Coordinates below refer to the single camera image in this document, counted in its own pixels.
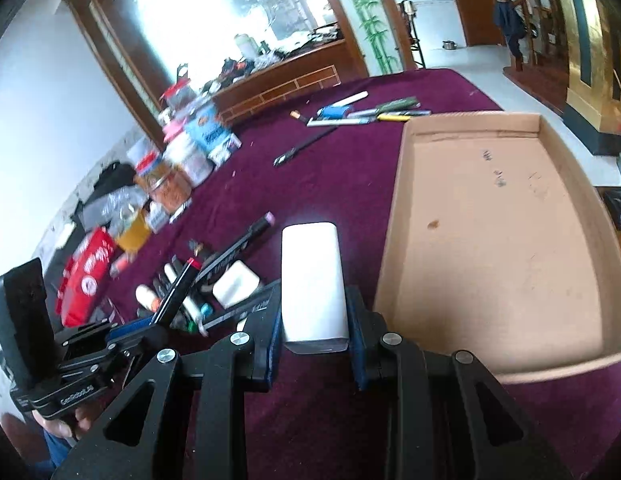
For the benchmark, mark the green comb brush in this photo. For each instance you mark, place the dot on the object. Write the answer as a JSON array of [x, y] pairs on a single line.
[[398, 105]]

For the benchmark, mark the black marker red cap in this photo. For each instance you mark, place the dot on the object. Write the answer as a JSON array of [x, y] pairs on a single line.
[[178, 292]]

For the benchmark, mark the yellow amber bottle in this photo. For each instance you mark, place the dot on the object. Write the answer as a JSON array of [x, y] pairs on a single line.
[[135, 234]]

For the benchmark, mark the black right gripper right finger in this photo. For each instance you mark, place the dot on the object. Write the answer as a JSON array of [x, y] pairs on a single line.
[[430, 415]]

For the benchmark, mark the person in dark jacket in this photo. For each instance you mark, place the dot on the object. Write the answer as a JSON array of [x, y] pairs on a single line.
[[511, 25]]

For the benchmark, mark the blue snack packet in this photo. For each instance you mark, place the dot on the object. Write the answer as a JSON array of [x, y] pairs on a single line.
[[205, 127]]

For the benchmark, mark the red plastic bag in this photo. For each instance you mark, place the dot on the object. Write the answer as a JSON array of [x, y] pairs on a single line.
[[83, 277]]

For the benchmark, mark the blue white pen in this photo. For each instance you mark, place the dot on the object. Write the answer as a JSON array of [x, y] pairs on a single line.
[[341, 108]]

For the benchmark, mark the white lidded jar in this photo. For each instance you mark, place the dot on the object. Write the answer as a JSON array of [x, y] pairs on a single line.
[[188, 156]]

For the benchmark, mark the black marker pink cap long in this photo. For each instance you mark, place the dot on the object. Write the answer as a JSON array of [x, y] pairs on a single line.
[[240, 309]]

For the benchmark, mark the orange lidded jar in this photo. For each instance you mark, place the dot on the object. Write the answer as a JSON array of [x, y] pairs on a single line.
[[162, 182]]

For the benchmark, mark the white marker teal cap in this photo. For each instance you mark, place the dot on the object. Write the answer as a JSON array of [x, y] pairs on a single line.
[[196, 309]]

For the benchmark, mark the purple velvet tablecloth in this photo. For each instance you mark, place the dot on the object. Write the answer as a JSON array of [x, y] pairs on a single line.
[[308, 427]]

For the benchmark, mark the small black gold lipstick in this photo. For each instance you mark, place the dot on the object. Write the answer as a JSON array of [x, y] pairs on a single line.
[[196, 247]]

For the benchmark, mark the large white power adapter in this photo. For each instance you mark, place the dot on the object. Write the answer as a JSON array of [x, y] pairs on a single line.
[[313, 304]]

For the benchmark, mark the wooden sideboard cabinet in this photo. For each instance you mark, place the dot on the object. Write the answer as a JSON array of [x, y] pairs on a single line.
[[322, 68]]

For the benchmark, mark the cardboard tray box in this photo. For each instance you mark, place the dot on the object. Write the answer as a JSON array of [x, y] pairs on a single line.
[[498, 244]]

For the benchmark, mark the black thin pen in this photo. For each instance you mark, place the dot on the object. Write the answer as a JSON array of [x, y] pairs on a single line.
[[285, 157]]

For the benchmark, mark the yellow handled tool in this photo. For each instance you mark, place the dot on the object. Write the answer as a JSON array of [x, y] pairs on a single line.
[[394, 118]]

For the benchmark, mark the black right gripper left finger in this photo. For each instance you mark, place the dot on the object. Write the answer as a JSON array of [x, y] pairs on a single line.
[[144, 432]]

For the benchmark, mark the black marker pink cap upper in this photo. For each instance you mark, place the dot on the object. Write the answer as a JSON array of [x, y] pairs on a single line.
[[216, 265]]

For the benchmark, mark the orange cap glue bottle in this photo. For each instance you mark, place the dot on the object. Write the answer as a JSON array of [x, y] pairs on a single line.
[[147, 298]]

